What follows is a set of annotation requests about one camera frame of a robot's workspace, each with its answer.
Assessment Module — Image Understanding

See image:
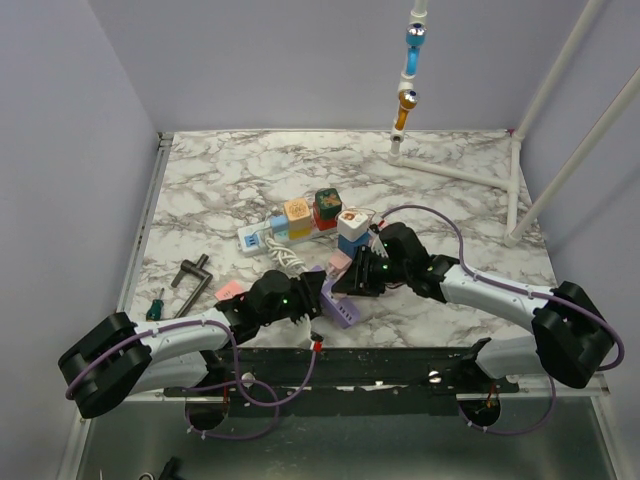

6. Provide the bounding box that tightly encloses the purple USB power strip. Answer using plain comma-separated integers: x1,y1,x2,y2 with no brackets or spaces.
320,275,361,329

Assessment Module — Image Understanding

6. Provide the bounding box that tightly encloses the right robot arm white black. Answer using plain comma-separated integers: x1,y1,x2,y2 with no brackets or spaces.
331,223,614,392

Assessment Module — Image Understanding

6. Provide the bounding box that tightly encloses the light blue plug adapter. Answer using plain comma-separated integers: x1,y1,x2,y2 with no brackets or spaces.
270,214,289,242

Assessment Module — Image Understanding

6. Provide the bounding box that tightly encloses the blue cube socket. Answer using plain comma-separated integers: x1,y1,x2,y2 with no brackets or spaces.
337,232,371,259

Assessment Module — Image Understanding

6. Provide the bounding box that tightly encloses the white power strip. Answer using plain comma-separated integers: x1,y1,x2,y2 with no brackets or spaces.
237,215,336,257

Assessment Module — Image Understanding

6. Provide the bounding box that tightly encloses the pink power strip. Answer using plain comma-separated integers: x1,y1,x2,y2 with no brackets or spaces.
327,246,355,278

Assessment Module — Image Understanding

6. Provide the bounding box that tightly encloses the beige cube socket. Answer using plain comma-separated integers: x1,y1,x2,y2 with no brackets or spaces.
284,198,311,231

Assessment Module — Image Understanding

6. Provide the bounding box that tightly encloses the green handled screwdriver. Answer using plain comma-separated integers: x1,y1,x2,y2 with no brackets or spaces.
145,288,164,321

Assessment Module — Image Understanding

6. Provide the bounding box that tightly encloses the dark green cube socket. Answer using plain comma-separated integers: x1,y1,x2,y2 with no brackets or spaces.
314,188,342,220

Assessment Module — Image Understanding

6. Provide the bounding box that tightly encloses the white PVC pipe frame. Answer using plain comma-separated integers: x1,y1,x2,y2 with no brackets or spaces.
387,1,639,247

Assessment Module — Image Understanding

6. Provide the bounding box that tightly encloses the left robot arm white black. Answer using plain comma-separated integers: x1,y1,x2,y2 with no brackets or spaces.
58,269,327,418

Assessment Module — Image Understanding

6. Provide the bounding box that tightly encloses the blue orange pipe stand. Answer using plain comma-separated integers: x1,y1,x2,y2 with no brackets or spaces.
390,0,429,157

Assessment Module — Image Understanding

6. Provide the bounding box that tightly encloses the pink cube socket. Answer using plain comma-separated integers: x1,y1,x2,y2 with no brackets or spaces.
214,281,244,301

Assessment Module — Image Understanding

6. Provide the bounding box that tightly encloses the red cube socket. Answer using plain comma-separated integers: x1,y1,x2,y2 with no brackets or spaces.
313,205,337,231

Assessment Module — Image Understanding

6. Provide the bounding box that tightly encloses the white coiled power cable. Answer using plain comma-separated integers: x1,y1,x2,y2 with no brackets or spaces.
264,237,306,274

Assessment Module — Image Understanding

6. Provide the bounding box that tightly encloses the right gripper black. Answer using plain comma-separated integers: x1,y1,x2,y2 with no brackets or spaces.
335,243,412,296

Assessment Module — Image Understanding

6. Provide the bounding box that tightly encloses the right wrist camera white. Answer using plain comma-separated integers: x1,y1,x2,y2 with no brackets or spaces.
368,229,388,257

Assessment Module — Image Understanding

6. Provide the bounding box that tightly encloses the grey metal crank handle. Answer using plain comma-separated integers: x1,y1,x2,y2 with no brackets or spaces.
171,254,213,319

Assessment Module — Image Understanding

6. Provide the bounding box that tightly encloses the white tiger cube socket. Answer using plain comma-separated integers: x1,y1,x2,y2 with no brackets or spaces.
337,209,371,243

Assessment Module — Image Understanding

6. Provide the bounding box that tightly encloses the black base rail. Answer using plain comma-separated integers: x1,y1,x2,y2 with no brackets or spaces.
164,347,519,428

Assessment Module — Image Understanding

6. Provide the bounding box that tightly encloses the yellow cube socket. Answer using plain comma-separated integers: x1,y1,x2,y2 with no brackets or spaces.
289,227,312,240

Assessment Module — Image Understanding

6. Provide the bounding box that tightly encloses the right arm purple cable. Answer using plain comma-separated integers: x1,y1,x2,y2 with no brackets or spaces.
379,204,625,436

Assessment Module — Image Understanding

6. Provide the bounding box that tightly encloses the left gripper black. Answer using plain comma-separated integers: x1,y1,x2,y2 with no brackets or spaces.
258,270,324,326

